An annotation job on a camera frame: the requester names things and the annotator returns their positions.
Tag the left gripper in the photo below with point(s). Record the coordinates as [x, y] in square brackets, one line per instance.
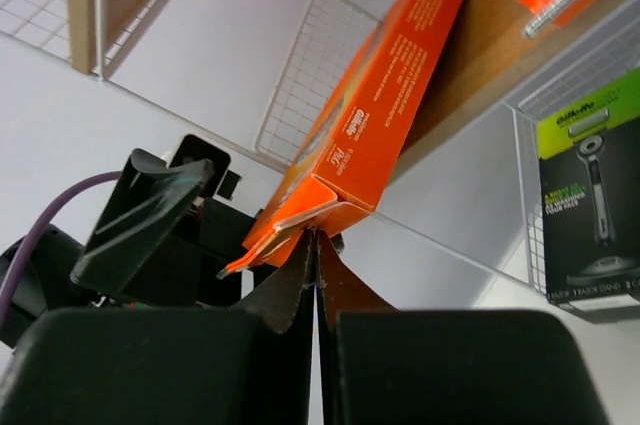
[146, 249]

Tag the middle wooden shelf board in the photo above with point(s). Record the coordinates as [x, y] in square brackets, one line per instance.
[486, 56]

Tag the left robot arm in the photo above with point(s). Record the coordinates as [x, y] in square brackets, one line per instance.
[35, 270]

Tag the black green razor box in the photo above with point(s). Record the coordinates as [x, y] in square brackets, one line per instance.
[588, 158]

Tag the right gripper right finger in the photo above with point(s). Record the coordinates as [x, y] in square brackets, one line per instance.
[381, 365]

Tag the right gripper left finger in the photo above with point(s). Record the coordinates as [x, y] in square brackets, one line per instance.
[246, 364]

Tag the white wire shelf rack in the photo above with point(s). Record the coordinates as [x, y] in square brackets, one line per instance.
[248, 75]

